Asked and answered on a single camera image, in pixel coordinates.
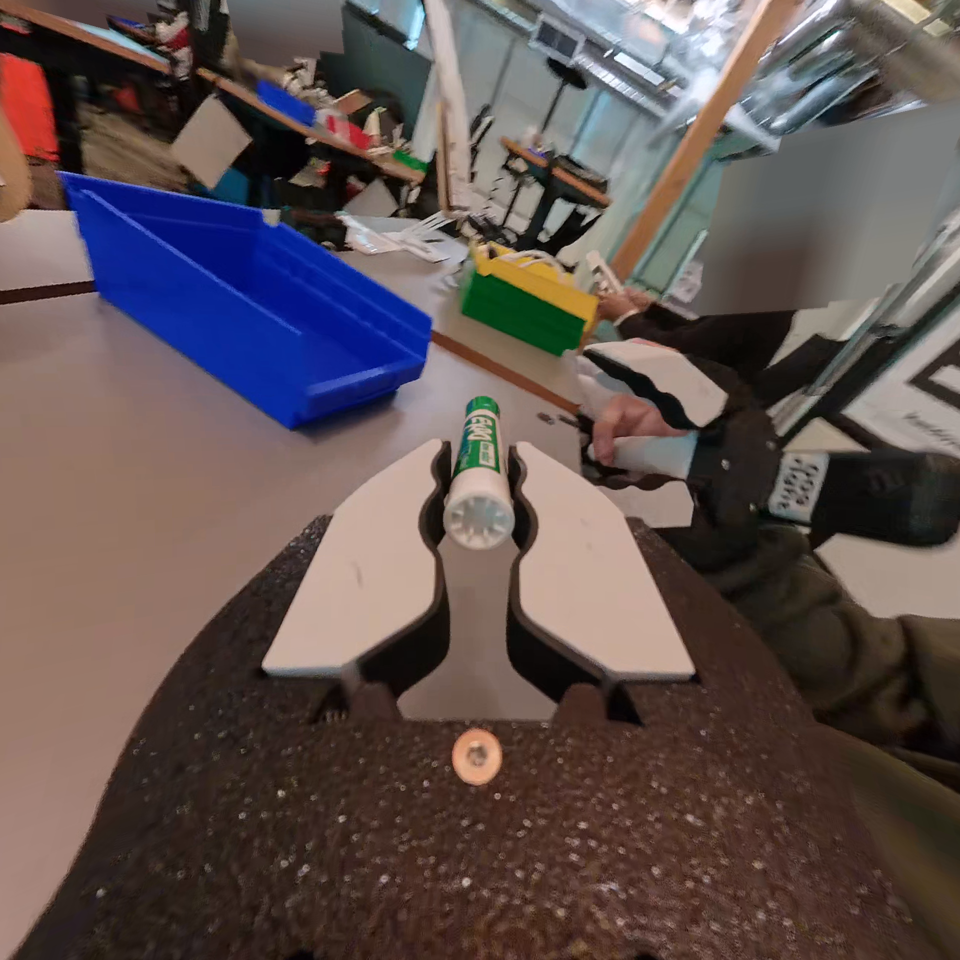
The orange traffic cone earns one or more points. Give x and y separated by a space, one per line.
26 105

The small red bin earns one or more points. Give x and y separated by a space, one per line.
345 129

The yellow plastic bin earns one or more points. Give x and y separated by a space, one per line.
540 281

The green plastic bin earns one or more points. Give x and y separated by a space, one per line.
517 315

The small green bin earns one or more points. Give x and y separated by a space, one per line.
409 160

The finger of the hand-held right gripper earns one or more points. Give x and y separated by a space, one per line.
675 382
660 506

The small blue bin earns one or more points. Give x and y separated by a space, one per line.
285 101

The poster on black easel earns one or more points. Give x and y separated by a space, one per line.
900 420

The black monitor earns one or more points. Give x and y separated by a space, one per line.
386 60

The tall tilted display stand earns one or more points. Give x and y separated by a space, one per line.
450 97

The person's right hand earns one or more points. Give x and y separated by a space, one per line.
637 420

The standing desk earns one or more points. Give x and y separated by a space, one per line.
555 169

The blue plastic bin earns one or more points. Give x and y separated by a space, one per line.
247 300

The green dry-erase marker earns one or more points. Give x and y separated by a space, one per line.
476 472

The person's right forearm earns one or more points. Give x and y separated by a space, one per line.
825 645

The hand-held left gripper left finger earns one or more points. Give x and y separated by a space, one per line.
352 577

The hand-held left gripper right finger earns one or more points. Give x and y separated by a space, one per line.
600 585

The wooden post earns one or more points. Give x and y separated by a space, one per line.
697 135

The wooden-top desk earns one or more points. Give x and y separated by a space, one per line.
300 127
97 37

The loose white papers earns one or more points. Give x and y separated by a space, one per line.
397 238

